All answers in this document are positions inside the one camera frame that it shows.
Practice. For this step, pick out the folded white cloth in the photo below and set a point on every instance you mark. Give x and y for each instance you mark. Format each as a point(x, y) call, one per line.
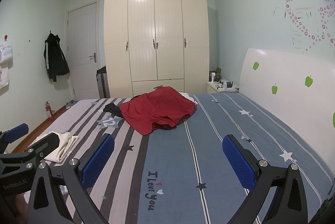
point(65, 145)

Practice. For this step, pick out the white nightstand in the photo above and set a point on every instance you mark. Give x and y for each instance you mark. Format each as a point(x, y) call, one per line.
point(217, 88)

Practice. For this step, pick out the dark suitcase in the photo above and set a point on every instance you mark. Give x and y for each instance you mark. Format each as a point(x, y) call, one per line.
point(102, 82)

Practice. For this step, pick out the black striped jacket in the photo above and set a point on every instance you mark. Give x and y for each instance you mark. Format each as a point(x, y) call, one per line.
point(55, 56)

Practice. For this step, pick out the red fire extinguisher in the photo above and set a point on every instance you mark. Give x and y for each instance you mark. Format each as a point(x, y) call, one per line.
point(49, 110)

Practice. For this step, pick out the small cardboard box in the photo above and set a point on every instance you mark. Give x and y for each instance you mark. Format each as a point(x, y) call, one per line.
point(218, 71)

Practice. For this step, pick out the white bed headboard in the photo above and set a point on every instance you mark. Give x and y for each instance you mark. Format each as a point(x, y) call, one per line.
point(288, 109)

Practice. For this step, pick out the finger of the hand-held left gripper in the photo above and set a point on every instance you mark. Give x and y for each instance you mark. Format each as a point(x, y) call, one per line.
point(16, 131)
point(48, 144)

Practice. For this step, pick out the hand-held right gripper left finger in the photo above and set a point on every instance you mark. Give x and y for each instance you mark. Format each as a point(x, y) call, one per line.
point(98, 161)

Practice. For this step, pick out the cream wardrobe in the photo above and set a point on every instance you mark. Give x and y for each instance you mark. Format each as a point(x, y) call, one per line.
point(167, 30)

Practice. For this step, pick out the pink flower wall stickers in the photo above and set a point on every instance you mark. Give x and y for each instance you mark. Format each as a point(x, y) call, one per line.
point(308, 17)

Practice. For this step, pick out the white garment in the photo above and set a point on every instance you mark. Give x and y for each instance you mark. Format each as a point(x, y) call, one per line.
point(188, 98)

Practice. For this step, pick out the pair of shoes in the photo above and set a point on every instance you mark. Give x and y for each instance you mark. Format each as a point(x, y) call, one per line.
point(70, 104)

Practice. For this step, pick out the white door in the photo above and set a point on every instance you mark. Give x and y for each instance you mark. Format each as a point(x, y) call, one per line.
point(81, 43)

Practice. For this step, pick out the black garment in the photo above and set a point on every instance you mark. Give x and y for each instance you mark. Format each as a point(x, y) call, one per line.
point(112, 108)

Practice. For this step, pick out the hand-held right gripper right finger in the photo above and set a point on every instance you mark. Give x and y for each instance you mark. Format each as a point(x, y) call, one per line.
point(238, 163)

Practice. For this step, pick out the green apple sticker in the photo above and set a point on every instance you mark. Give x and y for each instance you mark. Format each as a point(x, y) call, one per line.
point(334, 119)
point(308, 81)
point(274, 88)
point(256, 65)

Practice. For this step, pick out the red garment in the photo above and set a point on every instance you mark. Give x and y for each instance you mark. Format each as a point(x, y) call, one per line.
point(157, 111)

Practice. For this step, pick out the white red-printed plastic bag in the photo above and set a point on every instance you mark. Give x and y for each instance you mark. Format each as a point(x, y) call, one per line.
point(4, 75)

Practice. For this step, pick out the striped bed sheet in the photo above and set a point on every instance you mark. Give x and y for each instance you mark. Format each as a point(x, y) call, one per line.
point(183, 156)

